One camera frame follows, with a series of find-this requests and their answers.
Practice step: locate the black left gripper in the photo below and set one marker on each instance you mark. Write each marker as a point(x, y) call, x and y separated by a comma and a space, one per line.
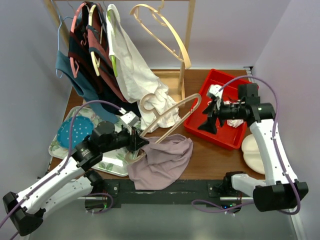
point(135, 141)

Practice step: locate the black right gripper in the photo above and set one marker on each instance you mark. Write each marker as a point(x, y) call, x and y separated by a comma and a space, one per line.
point(209, 125)

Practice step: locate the lilac tank top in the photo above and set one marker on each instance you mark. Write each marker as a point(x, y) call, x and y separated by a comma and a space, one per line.
point(162, 164)

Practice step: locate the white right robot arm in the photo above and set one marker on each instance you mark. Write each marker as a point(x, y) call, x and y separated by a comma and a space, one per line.
point(281, 189)

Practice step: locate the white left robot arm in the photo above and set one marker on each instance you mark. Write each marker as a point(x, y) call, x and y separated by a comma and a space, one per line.
point(71, 179)

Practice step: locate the green plastic hanger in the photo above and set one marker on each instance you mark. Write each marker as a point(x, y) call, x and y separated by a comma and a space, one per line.
point(110, 20)

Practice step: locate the cream plastic hanger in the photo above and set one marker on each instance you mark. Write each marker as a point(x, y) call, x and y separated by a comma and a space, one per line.
point(94, 30)

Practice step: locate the pink plastic hanger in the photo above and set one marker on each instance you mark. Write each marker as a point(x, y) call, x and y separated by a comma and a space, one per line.
point(78, 39)

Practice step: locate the maroon striped hanging top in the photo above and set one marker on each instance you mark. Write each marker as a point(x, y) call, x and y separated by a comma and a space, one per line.
point(106, 84)

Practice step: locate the teal hanging tank top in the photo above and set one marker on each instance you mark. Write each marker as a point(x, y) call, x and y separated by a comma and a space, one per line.
point(82, 86)

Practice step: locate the white crumpled garment in bin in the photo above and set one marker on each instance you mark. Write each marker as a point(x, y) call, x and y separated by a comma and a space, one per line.
point(233, 112)

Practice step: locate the white hanging shirt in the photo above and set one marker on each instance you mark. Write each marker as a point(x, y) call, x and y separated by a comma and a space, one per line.
point(135, 79)

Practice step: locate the blue dotted plate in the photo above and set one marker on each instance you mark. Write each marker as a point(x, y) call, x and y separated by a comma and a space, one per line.
point(82, 127)

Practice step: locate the cream divided plate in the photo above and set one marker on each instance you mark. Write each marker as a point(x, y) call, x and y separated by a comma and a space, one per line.
point(251, 154)

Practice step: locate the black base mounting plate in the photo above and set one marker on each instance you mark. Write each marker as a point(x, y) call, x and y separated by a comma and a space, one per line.
point(181, 192)

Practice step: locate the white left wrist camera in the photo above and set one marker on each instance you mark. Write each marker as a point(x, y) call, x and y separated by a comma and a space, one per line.
point(128, 119)

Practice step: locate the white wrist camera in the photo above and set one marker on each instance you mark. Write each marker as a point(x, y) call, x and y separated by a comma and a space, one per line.
point(128, 119)
point(215, 91)

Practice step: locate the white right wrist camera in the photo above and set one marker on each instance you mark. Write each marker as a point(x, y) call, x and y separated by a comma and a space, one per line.
point(215, 91)

